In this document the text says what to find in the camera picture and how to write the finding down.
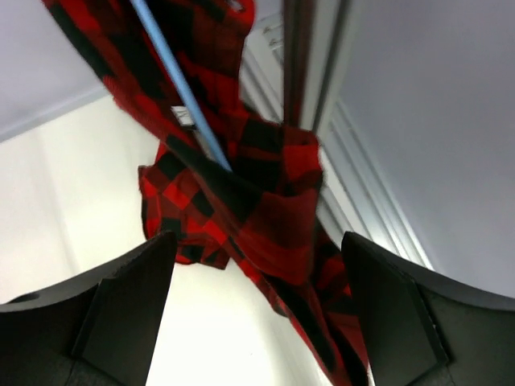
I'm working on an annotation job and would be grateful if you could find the red black plaid shirt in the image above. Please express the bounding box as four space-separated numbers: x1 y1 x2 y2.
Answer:
45 1 369 385

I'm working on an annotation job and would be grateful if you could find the aluminium frame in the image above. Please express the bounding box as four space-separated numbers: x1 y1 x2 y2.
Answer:
241 1 431 267

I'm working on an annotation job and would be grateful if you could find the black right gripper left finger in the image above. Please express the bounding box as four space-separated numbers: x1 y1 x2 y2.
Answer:
70 232 176 385

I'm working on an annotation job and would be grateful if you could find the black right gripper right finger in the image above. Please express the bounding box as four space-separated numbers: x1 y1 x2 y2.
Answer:
341 232 448 385

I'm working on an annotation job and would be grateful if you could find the light blue hanger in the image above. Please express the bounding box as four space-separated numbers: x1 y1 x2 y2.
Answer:
130 0 232 171

